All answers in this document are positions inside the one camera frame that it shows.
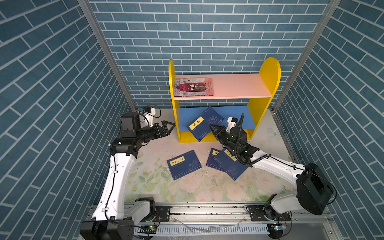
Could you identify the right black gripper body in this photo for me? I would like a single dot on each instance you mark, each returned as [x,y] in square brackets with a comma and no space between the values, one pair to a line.
[227,141]

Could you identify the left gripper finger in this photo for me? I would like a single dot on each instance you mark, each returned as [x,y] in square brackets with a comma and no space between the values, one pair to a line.
[167,129]
[166,123]

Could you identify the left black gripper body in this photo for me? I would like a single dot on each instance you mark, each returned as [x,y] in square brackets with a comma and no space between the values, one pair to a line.
[147,134]

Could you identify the navy book paw print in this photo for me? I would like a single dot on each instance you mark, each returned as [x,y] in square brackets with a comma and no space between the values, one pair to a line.
[200,126]

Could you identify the pink red cover book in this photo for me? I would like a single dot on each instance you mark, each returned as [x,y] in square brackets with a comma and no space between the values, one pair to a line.
[193,87]

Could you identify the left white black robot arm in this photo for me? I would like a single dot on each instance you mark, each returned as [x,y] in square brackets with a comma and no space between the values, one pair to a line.
[108,221]

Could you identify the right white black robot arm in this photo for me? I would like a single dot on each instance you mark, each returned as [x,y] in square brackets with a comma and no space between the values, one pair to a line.
[312,191]

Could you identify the navy book top right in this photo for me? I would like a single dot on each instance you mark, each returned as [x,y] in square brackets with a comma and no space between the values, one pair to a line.
[230,164]

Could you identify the navy book under right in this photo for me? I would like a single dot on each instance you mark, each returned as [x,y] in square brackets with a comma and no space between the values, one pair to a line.
[211,161]

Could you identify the navy book bottom left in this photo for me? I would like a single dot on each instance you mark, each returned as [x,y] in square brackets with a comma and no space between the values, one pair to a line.
[184,164]

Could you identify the yellow pink blue bookshelf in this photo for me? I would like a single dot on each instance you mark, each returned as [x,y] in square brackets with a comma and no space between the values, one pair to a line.
[258,88]

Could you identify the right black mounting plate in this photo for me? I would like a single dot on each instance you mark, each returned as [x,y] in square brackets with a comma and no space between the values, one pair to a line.
[262,213]

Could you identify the black mounting plate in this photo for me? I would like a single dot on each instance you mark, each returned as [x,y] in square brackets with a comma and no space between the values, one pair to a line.
[162,214]
[262,213]

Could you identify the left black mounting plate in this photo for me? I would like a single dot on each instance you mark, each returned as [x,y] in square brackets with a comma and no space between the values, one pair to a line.
[162,214]

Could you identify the right green circuit board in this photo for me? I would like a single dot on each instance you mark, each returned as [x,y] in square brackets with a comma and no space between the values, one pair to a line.
[276,231]

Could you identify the green circuit board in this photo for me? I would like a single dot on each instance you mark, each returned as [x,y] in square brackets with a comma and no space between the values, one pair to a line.
[276,231]
[150,230]

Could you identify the left green circuit board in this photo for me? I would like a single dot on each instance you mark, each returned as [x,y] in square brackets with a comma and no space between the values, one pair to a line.
[150,230]

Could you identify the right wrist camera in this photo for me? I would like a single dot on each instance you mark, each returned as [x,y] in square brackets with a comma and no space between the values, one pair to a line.
[232,122]

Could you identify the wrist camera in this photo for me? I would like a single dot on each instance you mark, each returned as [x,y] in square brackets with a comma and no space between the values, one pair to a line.
[232,122]
[147,115]

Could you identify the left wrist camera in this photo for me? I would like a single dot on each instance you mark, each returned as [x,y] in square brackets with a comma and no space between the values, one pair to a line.
[147,115]

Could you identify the white slotted cable duct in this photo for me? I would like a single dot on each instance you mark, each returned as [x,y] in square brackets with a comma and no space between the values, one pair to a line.
[178,230]

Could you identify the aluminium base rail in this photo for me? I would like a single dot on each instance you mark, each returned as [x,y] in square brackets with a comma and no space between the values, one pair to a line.
[302,226]

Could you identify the left aluminium corner post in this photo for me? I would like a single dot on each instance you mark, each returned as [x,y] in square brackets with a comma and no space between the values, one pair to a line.
[92,20]

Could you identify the aluminium corner post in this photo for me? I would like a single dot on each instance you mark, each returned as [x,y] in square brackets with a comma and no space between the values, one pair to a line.
[318,30]
[92,20]

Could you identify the right aluminium corner post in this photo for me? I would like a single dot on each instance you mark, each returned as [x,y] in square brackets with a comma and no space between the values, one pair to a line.
[318,30]

